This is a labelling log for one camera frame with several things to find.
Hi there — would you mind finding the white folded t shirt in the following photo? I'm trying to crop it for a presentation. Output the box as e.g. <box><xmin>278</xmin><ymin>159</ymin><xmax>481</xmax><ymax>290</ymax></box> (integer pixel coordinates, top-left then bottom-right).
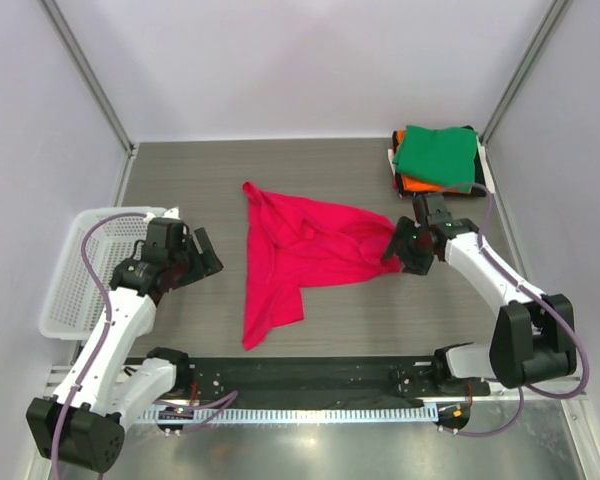
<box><xmin>387</xmin><ymin>143</ymin><xmax>495</xmax><ymax>198</ymax></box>

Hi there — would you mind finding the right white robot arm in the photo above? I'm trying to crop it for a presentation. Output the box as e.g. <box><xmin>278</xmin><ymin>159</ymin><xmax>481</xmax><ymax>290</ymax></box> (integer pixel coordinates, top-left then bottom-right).
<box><xmin>384</xmin><ymin>217</ymin><xmax>577</xmax><ymax>396</ymax></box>

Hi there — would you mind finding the aluminium corner post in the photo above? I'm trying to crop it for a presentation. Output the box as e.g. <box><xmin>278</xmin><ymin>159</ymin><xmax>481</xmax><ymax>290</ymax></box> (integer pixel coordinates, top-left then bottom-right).
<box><xmin>481</xmin><ymin>0</ymin><xmax>572</xmax><ymax>145</ymax></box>
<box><xmin>37</xmin><ymin>0</ymin><xmax>139</xmax><ymax>159</ymax></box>

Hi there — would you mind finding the orange folded t shirt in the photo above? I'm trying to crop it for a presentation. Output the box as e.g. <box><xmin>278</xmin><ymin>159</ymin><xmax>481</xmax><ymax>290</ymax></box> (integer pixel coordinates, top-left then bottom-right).
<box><xmin>391</xmin><ymin>130</ymin><xmax>444</xmax><ymax>195</ymax></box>

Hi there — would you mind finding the white plastic basket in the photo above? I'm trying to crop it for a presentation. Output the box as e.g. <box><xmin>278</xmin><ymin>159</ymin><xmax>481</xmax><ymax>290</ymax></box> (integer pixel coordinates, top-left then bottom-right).
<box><xmin>39</xmin><ymin>206</ymin><xmax>167</xmax><ymax>341</ymax></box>

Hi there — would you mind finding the aluminium rail frame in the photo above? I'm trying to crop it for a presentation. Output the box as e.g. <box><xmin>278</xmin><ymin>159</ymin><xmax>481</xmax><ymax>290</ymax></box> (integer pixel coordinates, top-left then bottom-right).
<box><xmin>40</xmin><ymin>362</ymin><xmax>589</xmax><ymax>404</ymax></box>

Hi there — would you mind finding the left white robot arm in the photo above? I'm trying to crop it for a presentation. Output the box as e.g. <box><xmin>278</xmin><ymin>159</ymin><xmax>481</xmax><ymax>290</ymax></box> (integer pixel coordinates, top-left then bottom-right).
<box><xmin>26</xmin><ymin>218</ymin><xmax>223</xmax><ymax>478</ymax></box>

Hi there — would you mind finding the left aluminium corner post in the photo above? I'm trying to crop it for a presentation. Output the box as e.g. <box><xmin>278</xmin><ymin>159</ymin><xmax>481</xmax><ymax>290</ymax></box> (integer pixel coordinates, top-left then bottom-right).
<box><xmin>37</xmin><ymin>0</ymin><xmax>139</xmax><ymax>159</ymax></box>

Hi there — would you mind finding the white slotted cable duct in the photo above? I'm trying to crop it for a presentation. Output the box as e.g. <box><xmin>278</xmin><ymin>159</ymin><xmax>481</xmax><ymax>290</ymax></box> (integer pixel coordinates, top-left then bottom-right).
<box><xmin>136</xmin><ymin>403</ymin><xmax>438</xmax><ymax>426</ymax></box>

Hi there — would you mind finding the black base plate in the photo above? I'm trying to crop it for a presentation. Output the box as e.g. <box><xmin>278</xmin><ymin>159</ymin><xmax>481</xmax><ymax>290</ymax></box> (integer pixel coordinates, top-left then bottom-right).
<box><xmin>190</xmin><ymin>356</ymin><xmax>490</xmax><ymax>403</ymax></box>

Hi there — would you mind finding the pink t shirt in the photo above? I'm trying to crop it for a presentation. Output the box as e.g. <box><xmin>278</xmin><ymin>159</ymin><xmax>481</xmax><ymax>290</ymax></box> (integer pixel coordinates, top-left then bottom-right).
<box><xmin>242</xmin><ymin>182</ymin><xmax>401</xmax><ymax>351</ymax></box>

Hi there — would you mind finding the right aluminium corner post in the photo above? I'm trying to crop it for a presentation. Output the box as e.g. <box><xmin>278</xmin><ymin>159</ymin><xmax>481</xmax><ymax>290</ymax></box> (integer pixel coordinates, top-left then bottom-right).
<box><xmin>481</xmin><ymin>0</ymin><xmax>572</xmax><ymax>145</ymax></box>

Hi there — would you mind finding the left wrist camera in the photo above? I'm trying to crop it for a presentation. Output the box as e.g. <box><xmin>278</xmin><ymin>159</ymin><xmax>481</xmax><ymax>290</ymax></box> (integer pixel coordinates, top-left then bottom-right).
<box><xmin>143</xmin><ymin>206</ymin><xmax>189</xmax><ymax>250</ymax></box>

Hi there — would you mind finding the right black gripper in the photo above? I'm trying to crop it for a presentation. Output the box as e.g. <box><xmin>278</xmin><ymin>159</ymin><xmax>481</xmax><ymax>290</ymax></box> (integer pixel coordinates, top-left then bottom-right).
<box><xmin>381</xmin><ymin>216</ymin><xmax>434</xmax><ymax>277</ymax></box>

